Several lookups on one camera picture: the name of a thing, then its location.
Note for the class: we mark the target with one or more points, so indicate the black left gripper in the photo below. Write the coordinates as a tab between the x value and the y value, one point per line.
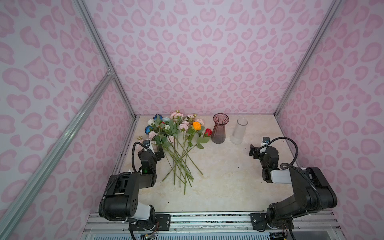
154	152

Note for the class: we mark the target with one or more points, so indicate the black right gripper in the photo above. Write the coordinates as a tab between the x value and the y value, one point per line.
257	151

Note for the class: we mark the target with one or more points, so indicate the pink ribbed glass vase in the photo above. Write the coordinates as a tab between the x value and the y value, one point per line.
219	132

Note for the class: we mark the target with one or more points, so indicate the small red artificial rose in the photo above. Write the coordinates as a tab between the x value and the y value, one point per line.
207	132

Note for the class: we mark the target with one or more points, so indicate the orange artificial rose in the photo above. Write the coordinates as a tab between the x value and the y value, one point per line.
167	130

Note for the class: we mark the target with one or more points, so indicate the blue artificial rose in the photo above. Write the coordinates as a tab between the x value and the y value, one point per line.
148	129
158	118

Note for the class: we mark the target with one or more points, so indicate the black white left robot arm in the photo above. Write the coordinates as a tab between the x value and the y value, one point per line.
120	200

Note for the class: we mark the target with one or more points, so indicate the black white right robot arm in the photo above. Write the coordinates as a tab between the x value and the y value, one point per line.
312	192

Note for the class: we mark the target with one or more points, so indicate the clear frosted glass vase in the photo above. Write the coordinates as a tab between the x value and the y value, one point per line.
239	131

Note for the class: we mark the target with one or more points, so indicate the pale pink carnation spray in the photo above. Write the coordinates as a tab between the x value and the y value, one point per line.
160	140

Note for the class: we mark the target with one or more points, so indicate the white artificial rose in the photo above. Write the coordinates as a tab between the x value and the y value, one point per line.
151	122

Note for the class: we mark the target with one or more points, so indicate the pink rosebud spray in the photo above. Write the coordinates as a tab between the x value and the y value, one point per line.
194	125

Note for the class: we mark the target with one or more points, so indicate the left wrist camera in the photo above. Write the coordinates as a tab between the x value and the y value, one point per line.
147	144

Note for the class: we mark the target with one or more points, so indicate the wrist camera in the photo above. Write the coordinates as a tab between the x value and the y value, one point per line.
147	144
265	141

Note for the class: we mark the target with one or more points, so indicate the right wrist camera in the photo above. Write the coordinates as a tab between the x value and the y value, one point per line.
265	141

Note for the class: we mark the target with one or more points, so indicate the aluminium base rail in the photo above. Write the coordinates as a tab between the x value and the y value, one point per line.
216	226

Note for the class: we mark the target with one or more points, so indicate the aluminium frame left post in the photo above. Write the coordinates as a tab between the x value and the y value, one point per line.
91	27

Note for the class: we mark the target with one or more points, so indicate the aluminium frame post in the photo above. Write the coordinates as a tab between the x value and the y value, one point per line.
320	33
91	27

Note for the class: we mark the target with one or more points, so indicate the aluminium frame left diagonal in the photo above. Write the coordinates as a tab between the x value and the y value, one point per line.
19	207

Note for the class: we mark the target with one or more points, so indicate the aluminium frame right post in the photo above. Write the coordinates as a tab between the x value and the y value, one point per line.
320	33

